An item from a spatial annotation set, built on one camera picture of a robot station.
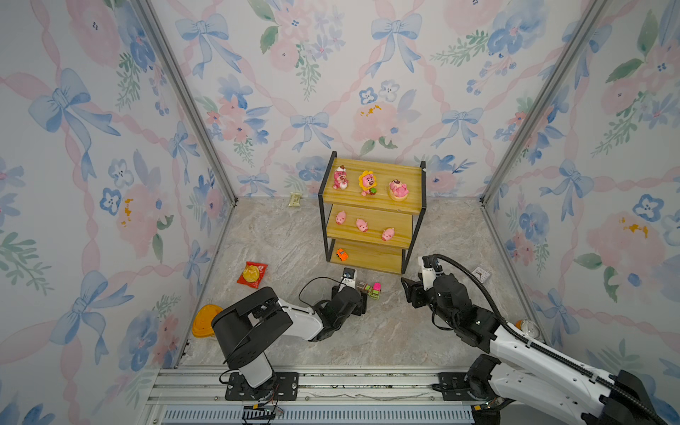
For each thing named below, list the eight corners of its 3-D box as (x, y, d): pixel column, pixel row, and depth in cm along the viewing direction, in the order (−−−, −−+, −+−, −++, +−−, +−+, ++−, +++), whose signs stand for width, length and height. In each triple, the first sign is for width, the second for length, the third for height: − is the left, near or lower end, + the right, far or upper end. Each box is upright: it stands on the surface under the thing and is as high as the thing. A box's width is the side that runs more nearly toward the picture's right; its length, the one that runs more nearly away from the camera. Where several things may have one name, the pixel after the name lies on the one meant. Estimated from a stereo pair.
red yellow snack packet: (239, 284, 96) (235, 279, 93) (248, 265, 101) (246, 260, 98) (258, 288, 95) (255, 283, 92) (267, 269, 100) (264, 264, 97)
